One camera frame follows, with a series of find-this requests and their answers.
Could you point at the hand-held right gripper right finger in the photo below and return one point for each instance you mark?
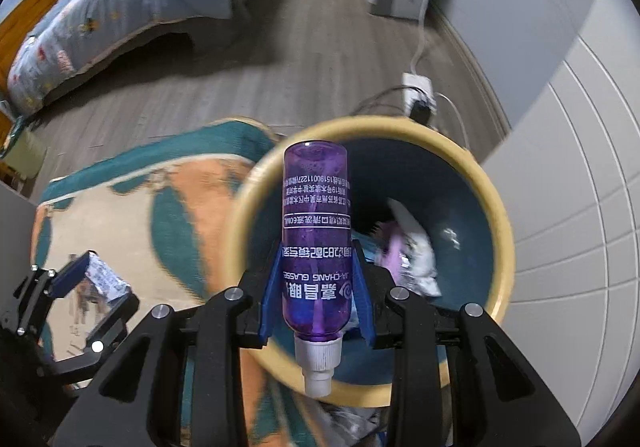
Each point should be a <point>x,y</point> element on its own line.
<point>364,307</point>

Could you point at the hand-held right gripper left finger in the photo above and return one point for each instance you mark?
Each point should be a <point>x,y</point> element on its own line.
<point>270,297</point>

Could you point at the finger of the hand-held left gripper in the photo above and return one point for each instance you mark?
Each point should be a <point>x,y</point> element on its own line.
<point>112,327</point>
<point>70,277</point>

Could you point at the silver foil packet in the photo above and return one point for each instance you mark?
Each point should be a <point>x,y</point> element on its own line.
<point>107,279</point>

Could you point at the purple spray bottle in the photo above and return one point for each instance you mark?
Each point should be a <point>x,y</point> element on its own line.
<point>315,207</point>

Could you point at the yellow rimmed blue bin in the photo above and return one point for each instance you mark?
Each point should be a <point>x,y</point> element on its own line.
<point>450,187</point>

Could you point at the pink purple wrapper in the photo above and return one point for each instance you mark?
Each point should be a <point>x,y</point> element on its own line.
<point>392,242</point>

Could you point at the white crumpled tissue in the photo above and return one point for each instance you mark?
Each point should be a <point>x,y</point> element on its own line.
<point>422,257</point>

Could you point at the teal orange patterned cushion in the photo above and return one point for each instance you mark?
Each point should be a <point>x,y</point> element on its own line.
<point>150,207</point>

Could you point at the pale green bin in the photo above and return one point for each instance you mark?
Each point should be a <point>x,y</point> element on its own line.
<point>27,152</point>

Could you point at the black plug adapter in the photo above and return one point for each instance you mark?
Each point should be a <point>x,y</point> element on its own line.
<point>422,112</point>

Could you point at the white wardrobe door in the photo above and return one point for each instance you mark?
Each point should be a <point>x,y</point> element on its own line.
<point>575,227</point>

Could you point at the white power strip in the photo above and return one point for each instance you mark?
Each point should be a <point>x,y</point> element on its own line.
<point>417,84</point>

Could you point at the wooden bed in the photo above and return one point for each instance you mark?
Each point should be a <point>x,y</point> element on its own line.
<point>30,12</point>

